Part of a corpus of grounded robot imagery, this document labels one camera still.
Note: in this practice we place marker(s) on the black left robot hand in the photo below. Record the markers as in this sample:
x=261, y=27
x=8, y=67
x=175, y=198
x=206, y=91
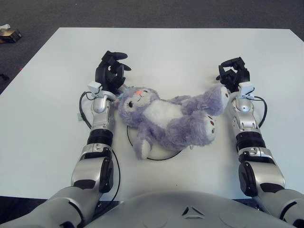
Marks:
x=109, y=73

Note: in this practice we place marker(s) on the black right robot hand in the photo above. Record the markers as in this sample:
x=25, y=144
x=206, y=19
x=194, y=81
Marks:
x=235, y=76

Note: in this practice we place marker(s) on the purple plush rabbit doll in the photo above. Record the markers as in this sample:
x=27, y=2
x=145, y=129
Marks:
x=166, y=118

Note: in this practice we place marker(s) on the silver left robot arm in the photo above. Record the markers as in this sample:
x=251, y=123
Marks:
x=99, y=123

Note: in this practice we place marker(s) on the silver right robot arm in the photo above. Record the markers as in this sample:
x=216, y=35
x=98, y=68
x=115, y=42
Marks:
x=247, y=128

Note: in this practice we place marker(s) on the white plate with black rim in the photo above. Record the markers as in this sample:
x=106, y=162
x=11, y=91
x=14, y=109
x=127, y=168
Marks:
x=164, y=155

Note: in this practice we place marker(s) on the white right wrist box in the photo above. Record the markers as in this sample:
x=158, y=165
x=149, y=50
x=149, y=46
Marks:
x=245, y=90

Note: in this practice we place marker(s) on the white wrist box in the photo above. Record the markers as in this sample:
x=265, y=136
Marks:
x=95, y=88
x=245, y=90

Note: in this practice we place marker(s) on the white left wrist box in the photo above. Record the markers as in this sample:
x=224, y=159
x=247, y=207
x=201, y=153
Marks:
x=95, y=88

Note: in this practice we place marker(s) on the brown box on floor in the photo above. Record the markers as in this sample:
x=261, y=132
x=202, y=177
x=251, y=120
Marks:
x=10, y=35

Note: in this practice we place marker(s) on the black chair base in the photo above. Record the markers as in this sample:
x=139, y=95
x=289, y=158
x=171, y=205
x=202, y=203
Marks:
x=3, y=76

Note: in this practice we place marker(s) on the white crumpled item on floor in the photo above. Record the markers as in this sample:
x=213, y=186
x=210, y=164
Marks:
x=5, y=26

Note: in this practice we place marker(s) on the light grey robot torso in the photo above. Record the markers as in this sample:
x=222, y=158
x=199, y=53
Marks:
x=166, y=209

